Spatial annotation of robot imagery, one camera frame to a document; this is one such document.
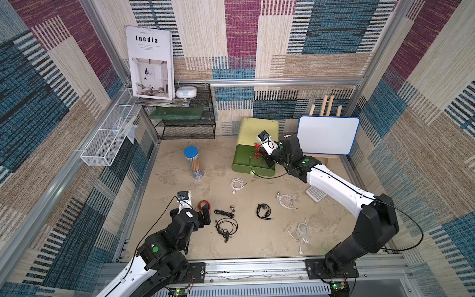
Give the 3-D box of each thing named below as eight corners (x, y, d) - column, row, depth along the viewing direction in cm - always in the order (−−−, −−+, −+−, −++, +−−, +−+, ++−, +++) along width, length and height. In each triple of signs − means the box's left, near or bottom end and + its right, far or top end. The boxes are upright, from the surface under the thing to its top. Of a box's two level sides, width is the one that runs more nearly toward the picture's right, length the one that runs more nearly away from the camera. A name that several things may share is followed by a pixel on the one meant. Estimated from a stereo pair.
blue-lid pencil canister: (190, 179, 103) (181, 157, 88) (192, 168, 108) (184, 145, 92) (202, 179, 103) (196, 157, 88) (204, 168, 108) (198, 145, 92)
